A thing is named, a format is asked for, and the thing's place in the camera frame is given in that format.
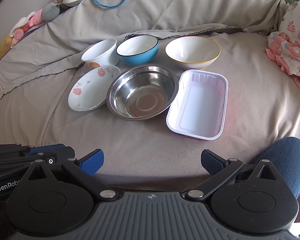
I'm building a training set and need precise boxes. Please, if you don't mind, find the white floral plate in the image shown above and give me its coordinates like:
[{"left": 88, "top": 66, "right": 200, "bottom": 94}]
[{"left": 68, "top": 65, "right": 121, "bottom": 112}]

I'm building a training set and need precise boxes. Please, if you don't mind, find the pink white plush toy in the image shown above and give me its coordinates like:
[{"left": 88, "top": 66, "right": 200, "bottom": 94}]
[{"left": 9, "top": 9, "right": 44, "bottom": 37}]

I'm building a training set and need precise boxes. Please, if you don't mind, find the grey plush toy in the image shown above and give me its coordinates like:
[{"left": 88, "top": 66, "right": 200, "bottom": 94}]
[{"left": 41, "top": 2, "right": 60, "bottom": 21}]

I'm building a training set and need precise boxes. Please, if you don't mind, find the white rainbow paper bowl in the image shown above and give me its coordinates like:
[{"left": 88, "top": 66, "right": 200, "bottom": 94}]
[{"left": 81, "top": 38, "right": 120, "bottom": 69}]

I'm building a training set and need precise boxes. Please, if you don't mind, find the white yellow-rimmed bowl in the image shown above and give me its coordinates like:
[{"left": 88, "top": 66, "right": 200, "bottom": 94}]
[{"left": 165, "top": 36, "right": 221, "bottom": 70}]

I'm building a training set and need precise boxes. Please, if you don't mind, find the beige sofa cover blanket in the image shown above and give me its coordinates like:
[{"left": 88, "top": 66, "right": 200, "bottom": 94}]
[{"left": 0, "top": 0, "right": 300, "bottom": 191}]

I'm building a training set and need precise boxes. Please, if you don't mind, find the white red plastic tray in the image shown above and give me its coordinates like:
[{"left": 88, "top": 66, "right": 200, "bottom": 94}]
[{"left": 166, "top": 69, "right": 229, "bottom": 141}]

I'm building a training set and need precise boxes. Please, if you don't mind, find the pink floral cloth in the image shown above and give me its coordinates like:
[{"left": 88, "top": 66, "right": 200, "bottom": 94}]
[{"left": 266, "top": 0, "right": 300, "bottom": 88}]

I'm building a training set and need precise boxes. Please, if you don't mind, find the stainless steel bowl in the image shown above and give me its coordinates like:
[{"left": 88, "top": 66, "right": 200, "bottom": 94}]
[{"left": 107, "top": 64, "right": 179, "bottom": 121}]

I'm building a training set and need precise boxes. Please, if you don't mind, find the blue enamel bowl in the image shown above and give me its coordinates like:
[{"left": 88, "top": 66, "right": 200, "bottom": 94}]
[{"left": 116, "top": 35, "right": 159, "bottom": 66}]

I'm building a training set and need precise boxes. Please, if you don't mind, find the yellow plush toy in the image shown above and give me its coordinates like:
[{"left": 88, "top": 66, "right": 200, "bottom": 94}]
[{"left": 0, "top": 34, "right": 12, "bottom": 60}]

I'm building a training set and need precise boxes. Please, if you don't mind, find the blue jeans knee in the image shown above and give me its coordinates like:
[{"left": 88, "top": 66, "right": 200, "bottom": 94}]
[{"left": 251, "top": 137, "right": 300, "bottom": 198}]

